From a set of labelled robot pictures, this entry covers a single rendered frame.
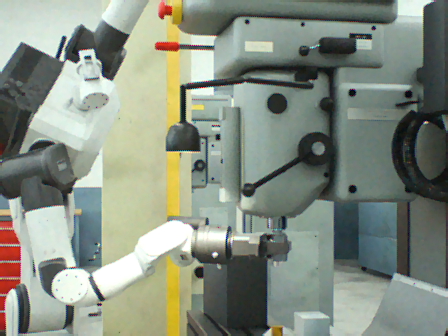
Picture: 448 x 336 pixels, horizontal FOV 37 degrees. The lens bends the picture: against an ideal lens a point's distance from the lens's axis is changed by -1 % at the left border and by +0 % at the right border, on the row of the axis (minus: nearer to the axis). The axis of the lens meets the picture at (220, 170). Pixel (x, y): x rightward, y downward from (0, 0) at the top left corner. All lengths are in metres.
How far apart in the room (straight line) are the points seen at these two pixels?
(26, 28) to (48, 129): 9.08
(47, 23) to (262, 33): 9.37
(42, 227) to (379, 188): 0.75
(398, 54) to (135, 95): 1.88
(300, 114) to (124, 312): 1.99
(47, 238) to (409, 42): 0.91
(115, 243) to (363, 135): 1.93
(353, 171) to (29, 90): 0.80
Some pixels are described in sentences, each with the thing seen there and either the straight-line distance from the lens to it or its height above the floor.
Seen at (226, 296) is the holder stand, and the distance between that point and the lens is 1.86.
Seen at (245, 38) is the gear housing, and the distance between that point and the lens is 1.42.
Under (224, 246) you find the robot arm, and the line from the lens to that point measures 1.51.
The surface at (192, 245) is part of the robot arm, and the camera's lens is 1.54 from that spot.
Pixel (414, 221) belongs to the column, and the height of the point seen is 1.28.
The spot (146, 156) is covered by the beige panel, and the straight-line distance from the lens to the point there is 3.20.
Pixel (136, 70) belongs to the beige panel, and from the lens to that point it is 3.23.
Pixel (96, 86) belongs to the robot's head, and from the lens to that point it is 1.62.
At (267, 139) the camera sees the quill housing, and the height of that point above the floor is 1.47.
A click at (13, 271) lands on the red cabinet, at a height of 0.58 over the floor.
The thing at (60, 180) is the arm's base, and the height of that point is 1.39.
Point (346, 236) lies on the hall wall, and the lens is 11.36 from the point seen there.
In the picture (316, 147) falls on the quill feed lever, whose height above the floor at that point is 1.46.
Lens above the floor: 1.40
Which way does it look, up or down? level
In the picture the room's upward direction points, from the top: straight up
